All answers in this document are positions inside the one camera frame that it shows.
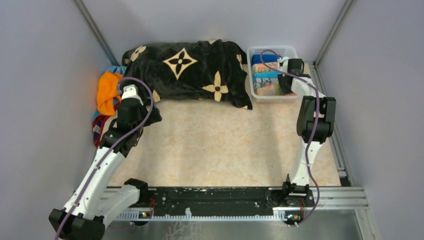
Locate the red blue patterned towel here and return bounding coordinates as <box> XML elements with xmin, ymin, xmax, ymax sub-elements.
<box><xmin>91</xmin><ymin>66</ymin><xmax>127</xmax><ymax>147</ymax></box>

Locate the orange green rolled towel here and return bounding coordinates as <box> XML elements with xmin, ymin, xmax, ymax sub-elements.
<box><xmin>256</xmin><ymin>84</ymin><xmax>281</xmax><ymax>97</ymax></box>

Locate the beige orange rolled towel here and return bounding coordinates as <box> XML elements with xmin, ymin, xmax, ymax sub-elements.
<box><xmin>251</xmin><ymin>62</ymin><xmax>280</xmax><ymax>74</ymax></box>

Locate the black floral blanket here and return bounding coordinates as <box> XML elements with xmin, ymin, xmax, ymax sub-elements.
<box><xmin>122</xmin><ymin>39</ymin><xmax>253</xmax><ymax>110</ymax></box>

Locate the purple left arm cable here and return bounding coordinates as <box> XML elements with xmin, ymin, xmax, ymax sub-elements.
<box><xmin>54</xmin><ymin>76</ymin><xmax>155</xmax><ymax>240</ymax></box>

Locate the white slotted cable duct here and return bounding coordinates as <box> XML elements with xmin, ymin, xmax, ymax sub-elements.
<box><xmin>114</xmin><ymin>210</ymin><xmax>289</xmax><ymax>222</ymax></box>

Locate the dark blue rolled towel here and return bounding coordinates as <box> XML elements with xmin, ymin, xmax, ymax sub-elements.
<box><xmin>250</xmin><ymin>53</ymin><xmax>278</xmax><ymax>65</ymax></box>

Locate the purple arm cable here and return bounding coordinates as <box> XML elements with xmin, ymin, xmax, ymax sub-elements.
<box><xmin>54</xmin><ymin>76</ymin><xmax>155</xmax><ymax>240</ymax></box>
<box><xmin>259</xmin><ymin>49</ymin><xmax>322</xmax><ymax>228</ymax></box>

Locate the mint white rolled towel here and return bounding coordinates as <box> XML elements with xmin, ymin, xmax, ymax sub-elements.
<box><xmin>277</xmin><ymin>56</ymin><xmax>290</xmax><ymax>66</ymax></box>

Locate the grey patterned rolled towel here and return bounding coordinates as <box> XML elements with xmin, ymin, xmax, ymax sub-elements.
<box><xmin>252</xmin><ymin>77</ymin><xmax>279</xmax><ymax>90</ymax></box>

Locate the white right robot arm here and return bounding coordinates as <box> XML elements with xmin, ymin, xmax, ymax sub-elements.
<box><xmin>278</xmin><ymin>56</ymin><xmax>336</xmax><ymax>206</ymax></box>

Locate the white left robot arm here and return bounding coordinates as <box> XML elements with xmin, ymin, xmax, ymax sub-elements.
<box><xmin>48</xmin><ymin>80</ymin><xmax>157</xmax><ymax>240</ymax></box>

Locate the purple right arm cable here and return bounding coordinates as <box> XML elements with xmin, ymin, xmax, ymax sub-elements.
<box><xmin>259</xmin><ymin>49</ymin><xmax>322</xmax><ymax>228</ymax></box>

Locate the light blue rolled towel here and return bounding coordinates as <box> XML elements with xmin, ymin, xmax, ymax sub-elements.
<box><xmin>252</xmin><ymin>71</ymin><xmax>280</xmax><ymax>80</ymax></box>

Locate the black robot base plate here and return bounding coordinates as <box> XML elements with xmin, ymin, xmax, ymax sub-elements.
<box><xmin>134</xmin><ymin>186</ymin><xmax>315</xmax><ymax>217</ymax></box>

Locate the white plastic basket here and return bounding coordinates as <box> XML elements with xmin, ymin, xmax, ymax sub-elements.
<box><xmin>246</xmin><ymin>45</ymin><xmax>298</xmax><ymax>104</ymax></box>

